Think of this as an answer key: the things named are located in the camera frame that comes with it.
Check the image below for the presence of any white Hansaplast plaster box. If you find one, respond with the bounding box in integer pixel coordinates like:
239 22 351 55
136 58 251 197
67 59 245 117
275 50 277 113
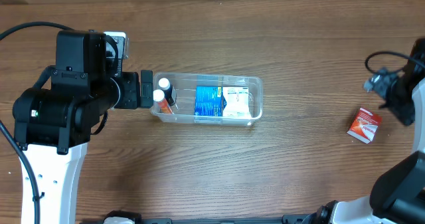
222 87 252 118

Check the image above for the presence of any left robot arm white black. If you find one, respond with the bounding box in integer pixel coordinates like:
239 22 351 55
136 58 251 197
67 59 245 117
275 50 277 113
13 30 153 223

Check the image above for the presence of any clear plastic container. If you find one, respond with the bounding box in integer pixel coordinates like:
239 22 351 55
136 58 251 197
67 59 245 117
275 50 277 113
150 72 263 126

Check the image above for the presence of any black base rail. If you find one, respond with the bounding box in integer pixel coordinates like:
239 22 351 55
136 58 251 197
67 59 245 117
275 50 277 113
82 214 308 224

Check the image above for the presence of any red medicine box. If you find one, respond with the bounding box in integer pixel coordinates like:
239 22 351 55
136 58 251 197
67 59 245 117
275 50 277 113
347 107 383 144

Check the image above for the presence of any black bottle white cap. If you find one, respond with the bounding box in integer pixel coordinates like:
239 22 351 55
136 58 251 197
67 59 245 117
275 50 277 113
158 78 177 106

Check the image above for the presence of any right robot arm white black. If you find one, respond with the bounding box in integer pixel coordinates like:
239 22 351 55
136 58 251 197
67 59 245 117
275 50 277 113
302 38 424 224

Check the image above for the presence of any orange Redoxon tube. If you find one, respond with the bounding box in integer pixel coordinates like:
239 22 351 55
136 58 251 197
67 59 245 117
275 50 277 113
153 89 173 114

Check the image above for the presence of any blue medicine box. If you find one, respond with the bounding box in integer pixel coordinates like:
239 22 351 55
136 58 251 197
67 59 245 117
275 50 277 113
194 86 223 116

